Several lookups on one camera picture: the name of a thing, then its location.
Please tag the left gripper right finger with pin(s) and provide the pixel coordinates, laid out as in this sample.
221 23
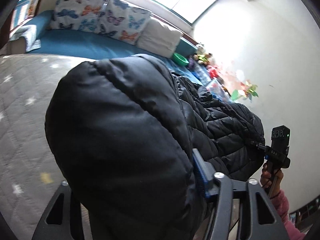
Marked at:
257 219

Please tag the pink fleece clothing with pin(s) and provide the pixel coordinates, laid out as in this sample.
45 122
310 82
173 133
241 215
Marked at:
281 205

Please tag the green plastic bowl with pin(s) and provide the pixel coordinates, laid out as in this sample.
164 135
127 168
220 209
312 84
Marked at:
179 59

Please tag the plain white pillow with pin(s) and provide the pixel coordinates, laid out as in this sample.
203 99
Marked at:
159 38

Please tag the person right hand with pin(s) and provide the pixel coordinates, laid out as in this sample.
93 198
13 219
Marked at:
267 182

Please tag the blue bed sheet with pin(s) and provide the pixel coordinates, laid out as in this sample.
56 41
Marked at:
36 37

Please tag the artificial flower plant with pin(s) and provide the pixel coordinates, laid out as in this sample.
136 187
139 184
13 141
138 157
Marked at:
247 90

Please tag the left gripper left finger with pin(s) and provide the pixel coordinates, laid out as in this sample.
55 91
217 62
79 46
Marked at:
61 219

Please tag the panda plush toy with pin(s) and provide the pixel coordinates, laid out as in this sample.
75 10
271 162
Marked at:
200 50

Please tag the right butterfly pillow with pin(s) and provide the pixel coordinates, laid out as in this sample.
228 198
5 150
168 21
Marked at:
122 21

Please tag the butterfly pillow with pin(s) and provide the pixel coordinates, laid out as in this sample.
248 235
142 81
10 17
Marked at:
122 21
79 15

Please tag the brown plush toy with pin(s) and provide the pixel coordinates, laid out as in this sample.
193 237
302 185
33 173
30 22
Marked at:
204 59

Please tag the red toy box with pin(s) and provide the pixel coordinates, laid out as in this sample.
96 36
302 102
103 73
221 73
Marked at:
213 71

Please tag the black puffer jacket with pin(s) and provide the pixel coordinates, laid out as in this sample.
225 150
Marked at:
122 132

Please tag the left butterfly pillow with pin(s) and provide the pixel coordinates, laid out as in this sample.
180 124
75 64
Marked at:
79 15

